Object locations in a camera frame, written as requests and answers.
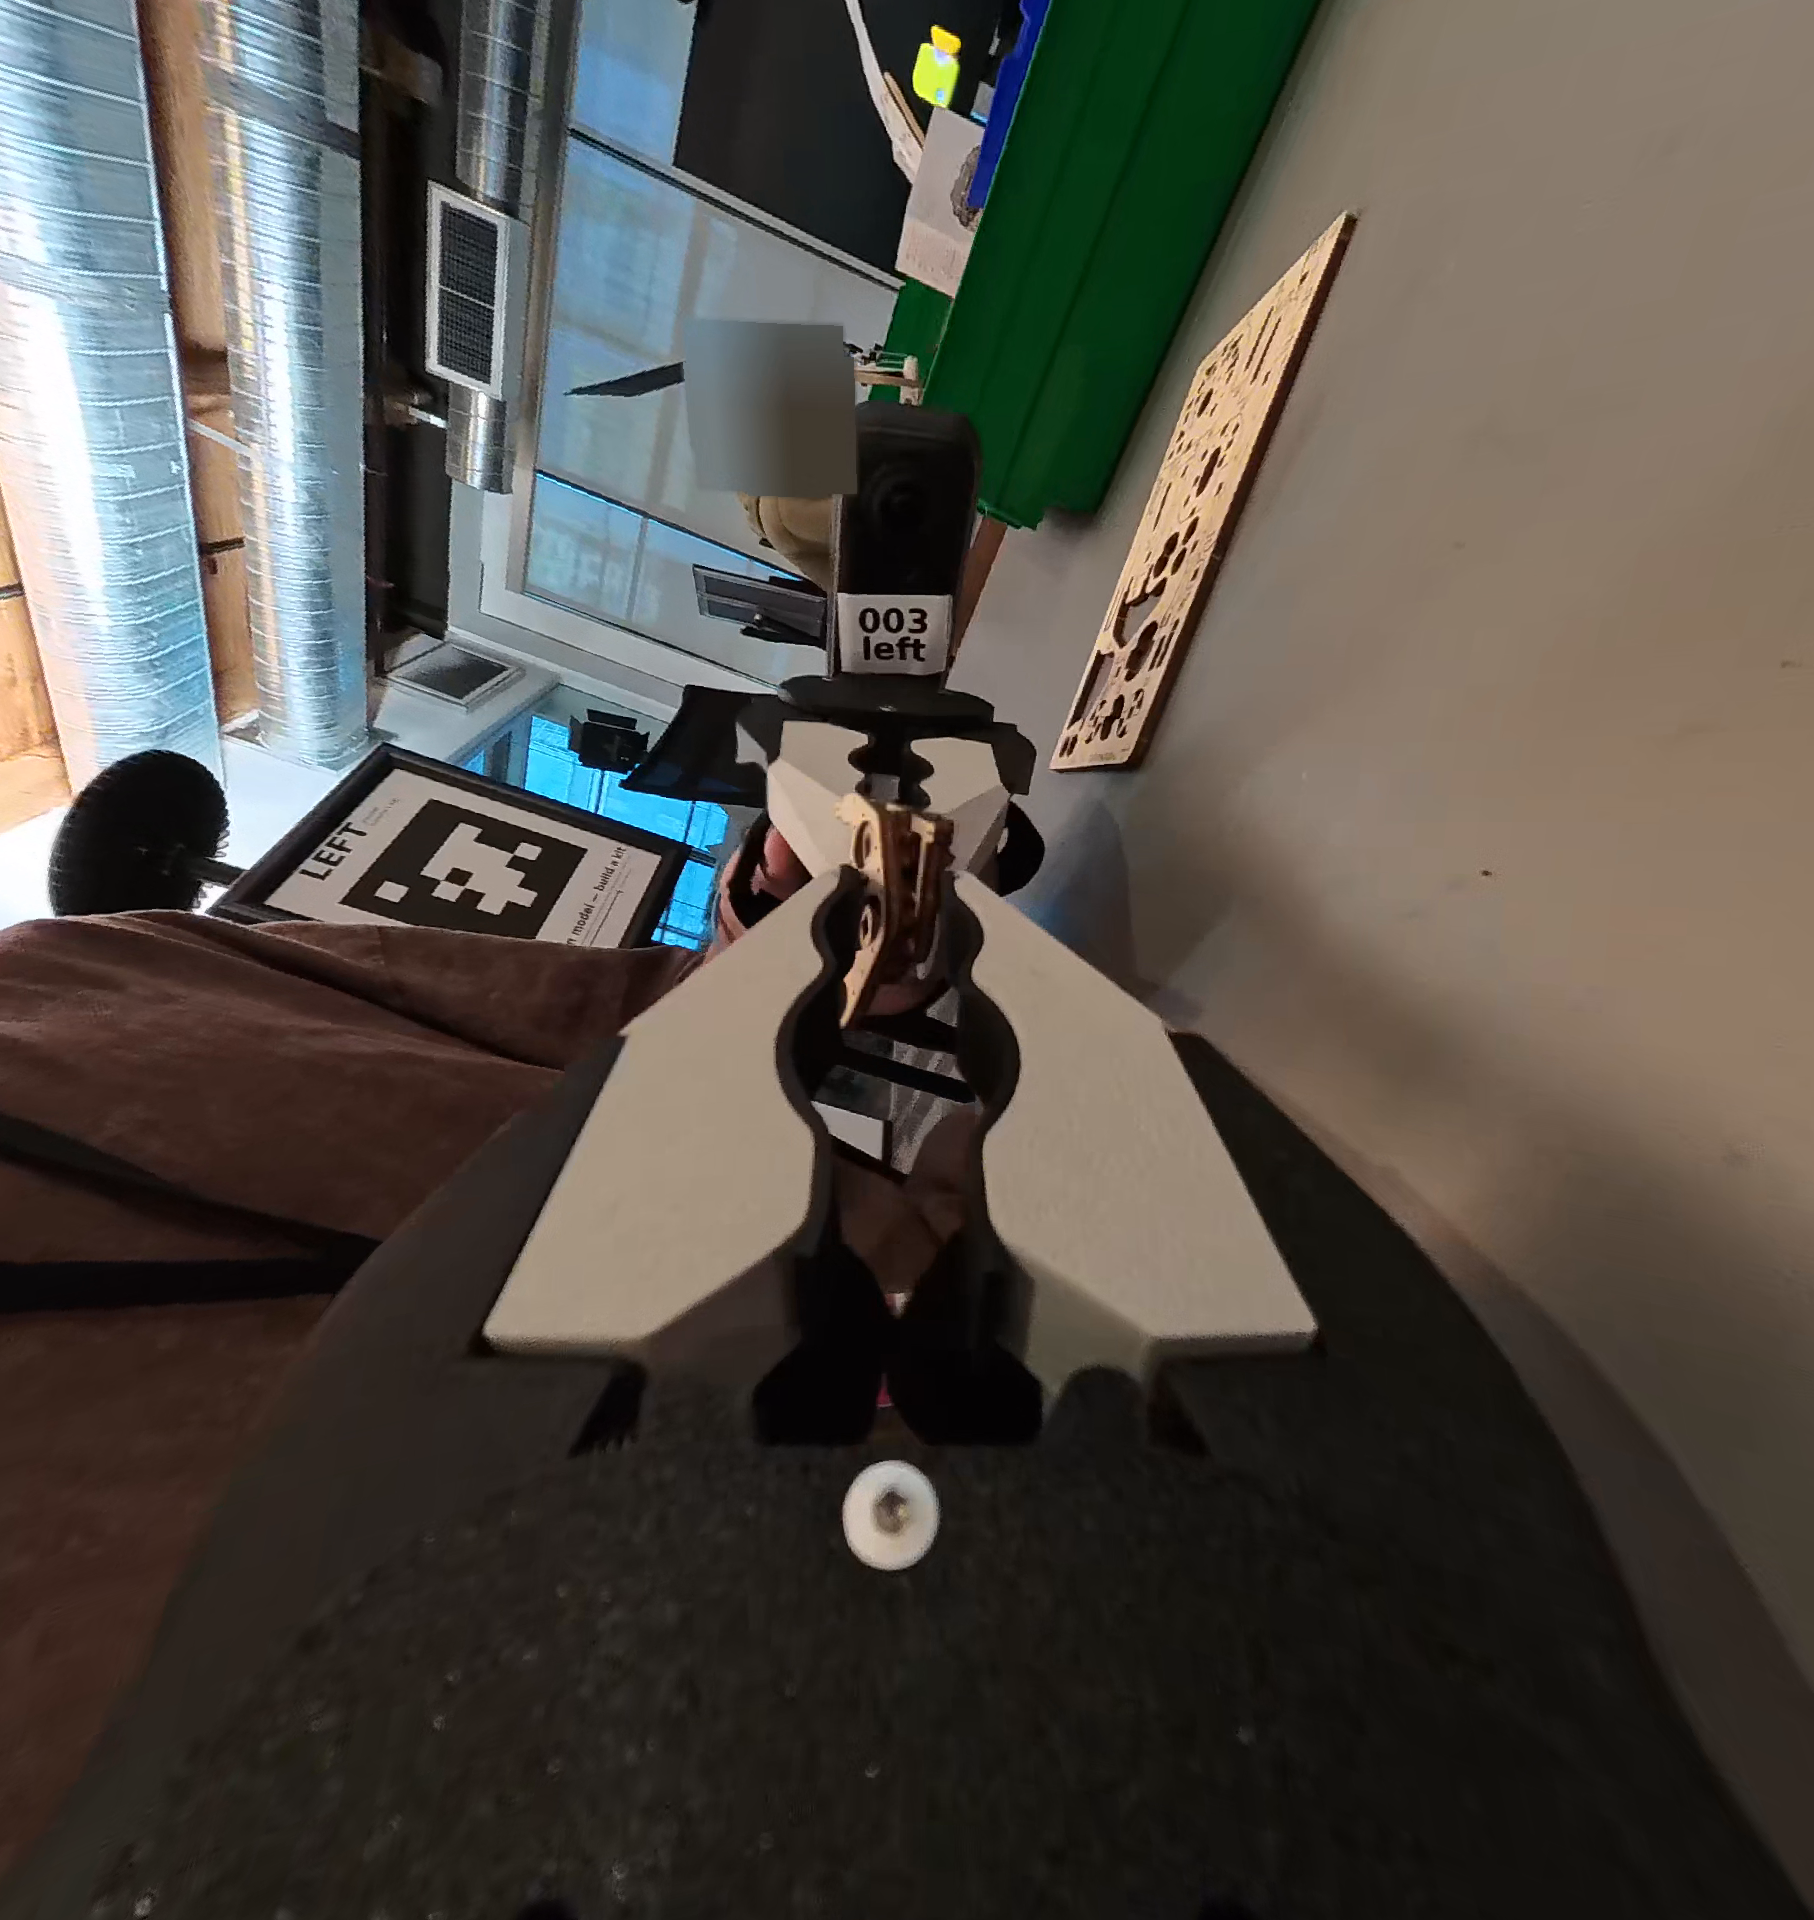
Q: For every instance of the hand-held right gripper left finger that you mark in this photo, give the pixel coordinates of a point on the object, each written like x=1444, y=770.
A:
x=653, y=1201

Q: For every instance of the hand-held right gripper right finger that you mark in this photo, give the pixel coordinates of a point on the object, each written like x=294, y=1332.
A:
x=1149, y=1201

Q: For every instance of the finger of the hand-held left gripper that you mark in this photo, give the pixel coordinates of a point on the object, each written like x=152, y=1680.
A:
x=805, y=812
x=979, y=817

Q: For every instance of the wooden gear model assembly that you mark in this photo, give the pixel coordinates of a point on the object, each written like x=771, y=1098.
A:
x=893, y=884

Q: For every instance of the laser-cut wooden parts sheet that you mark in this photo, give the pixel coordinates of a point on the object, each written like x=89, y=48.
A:
x=1305, y=294

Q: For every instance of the white model kit box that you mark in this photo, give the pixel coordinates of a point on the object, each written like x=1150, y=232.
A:
x=938, y=226

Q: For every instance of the person's left hand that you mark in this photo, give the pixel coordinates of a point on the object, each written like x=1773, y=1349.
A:
x=752, y=902

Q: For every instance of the green plastic bin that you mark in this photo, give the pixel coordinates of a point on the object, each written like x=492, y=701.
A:
x=1087, y=299

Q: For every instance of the person's brown shirt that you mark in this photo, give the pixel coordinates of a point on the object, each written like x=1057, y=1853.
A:
x=247, y=1050

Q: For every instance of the black monitor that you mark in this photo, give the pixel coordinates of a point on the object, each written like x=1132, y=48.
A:
x=771, y=90

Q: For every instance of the yellow green object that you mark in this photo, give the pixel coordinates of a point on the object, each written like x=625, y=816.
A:
x=942, y=68

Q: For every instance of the framed marker sign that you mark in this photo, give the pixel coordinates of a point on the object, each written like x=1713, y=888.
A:
x=338, y=870

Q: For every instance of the blue plastic bin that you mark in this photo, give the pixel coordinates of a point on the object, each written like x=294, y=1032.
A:
x=1021, y=62

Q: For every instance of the white vent grille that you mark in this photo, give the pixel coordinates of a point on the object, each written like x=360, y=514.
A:
x=469, y=284

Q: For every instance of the black round stand disc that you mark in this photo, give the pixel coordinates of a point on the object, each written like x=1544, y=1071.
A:
x=135, y=832

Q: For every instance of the silver ventilation duct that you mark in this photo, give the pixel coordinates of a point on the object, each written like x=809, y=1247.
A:
x=68, y=374
x=516, y=90
x=294, y=374

